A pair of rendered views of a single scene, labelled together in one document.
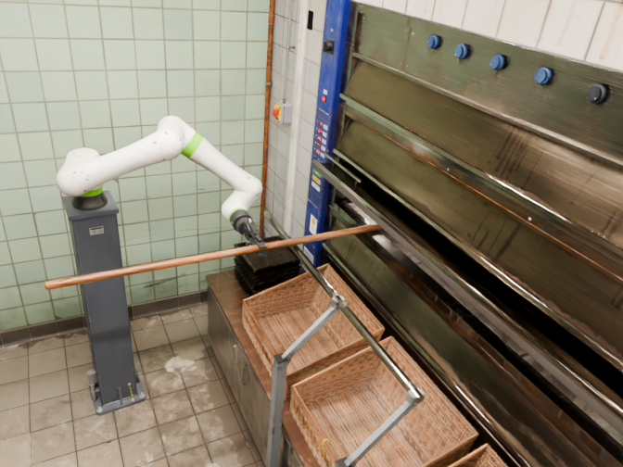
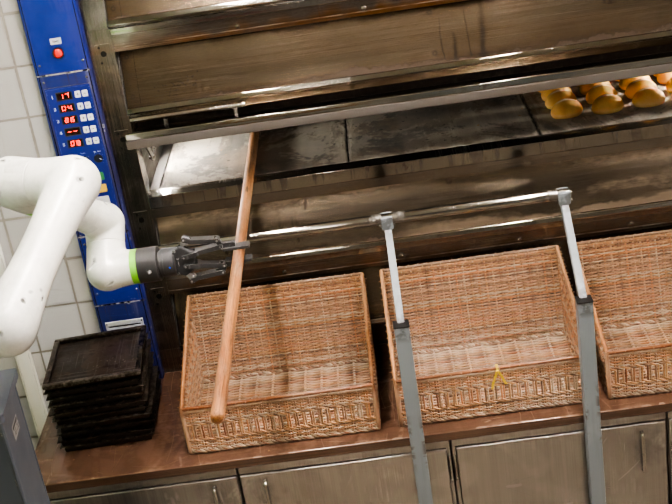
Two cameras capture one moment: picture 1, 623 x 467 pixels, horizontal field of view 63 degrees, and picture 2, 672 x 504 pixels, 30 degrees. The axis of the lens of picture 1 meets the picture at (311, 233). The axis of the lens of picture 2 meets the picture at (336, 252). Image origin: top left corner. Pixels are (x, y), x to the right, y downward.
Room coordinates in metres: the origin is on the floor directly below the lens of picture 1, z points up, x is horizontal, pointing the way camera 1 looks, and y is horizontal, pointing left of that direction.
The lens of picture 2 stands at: (-0.04, 2.59, 2.51)
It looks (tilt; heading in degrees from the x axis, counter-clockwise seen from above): 25 degrees down; 302
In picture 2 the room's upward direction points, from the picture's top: 9 degrees counter-clockwise
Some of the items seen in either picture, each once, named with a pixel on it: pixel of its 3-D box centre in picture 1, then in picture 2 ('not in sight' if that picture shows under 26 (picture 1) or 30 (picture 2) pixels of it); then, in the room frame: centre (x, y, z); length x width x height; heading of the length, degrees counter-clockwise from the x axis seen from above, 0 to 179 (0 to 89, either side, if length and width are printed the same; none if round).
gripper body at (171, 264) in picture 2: (247, 229); (178, 260); (1.90, 0.28, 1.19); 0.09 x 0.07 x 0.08; 29
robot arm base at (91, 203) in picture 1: (86, 191); not in sight; (2.02, 1.03, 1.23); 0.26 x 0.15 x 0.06; 33
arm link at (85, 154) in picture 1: (84, 171); not in sight; (1.96, 1.00, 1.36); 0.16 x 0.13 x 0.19; 11
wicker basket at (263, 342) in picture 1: (308, 325); (279, 359); (1.87, -0.03, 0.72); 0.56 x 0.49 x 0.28; 29
